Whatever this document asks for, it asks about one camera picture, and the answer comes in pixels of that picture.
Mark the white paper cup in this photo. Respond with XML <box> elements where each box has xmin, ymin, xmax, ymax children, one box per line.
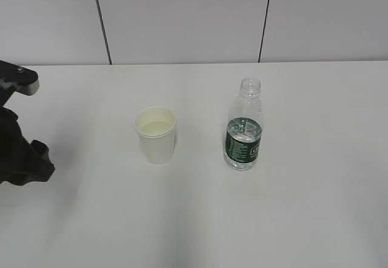
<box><xmin>134</xmin><ymin>107</ymin><xmax>176</xmax><ymax>164</ymax></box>

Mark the clear water bottle green label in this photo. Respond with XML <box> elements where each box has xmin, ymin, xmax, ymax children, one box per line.
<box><xmin>224</xmin><ymin>78</ymin><xmax>263</xmax><ymax>171</ymax></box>

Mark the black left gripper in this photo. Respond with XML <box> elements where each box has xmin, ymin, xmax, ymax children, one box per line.
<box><xmin>1</xmin><ymin>90</ymin><xmax>55</xmax><ymax>186</ymax></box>

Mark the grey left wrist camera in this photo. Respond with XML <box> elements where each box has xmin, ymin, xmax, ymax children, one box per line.
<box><xmin>0</xmin><ymin>61</ymin><xmax>39</xmax><ymax>96</ymax></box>

